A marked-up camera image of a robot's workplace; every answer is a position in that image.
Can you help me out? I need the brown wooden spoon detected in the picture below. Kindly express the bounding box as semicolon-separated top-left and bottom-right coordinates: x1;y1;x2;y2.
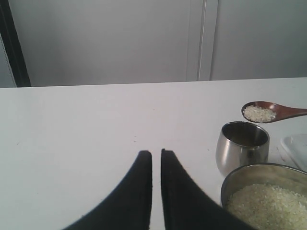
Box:
241;101;307;124

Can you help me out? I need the small steel cup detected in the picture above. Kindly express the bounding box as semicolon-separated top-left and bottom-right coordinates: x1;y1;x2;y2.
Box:
215;121;270;176

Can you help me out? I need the steel bowl of rice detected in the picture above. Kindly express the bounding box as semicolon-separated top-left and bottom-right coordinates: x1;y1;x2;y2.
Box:
221;163;307;230

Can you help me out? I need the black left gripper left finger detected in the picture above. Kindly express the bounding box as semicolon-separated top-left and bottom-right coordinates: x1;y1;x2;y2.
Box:
65;150;153;230

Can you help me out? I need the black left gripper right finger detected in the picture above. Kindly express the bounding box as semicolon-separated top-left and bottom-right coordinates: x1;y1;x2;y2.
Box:
161;149;249;230

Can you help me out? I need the white cabinet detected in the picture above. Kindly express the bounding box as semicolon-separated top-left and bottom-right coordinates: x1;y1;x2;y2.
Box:
9;0;307;86

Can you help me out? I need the white plastic tray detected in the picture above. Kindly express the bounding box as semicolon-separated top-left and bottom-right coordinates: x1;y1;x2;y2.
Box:
281;134;307;172

